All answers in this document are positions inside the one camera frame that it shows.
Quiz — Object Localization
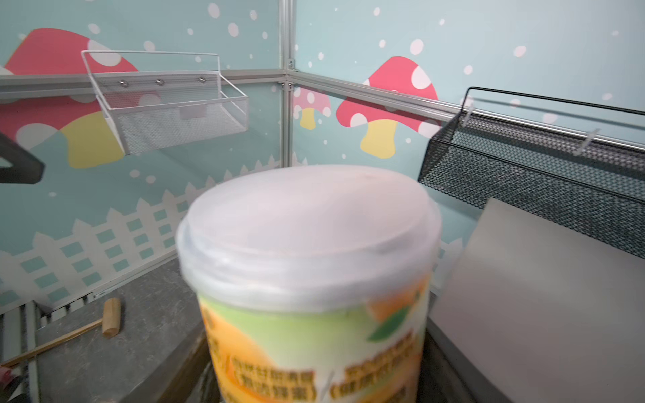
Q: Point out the wooden mallet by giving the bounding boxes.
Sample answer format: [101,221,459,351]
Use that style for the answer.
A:
[1,297,122,368]

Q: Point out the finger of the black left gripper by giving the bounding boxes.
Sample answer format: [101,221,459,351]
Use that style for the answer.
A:
[1,134,45,185]

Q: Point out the white wire mesh basket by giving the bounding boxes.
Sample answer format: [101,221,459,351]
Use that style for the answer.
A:
[81,50,250,154]

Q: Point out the grey metal cabinet counter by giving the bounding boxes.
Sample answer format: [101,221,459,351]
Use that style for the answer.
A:
[430,199,644,402]

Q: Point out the orange green plastic-lid can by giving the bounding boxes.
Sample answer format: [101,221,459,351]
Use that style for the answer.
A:
[176,165,442,402]

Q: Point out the black wire mesh basket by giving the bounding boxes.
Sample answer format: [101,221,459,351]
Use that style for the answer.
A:
[418,103,644,257]

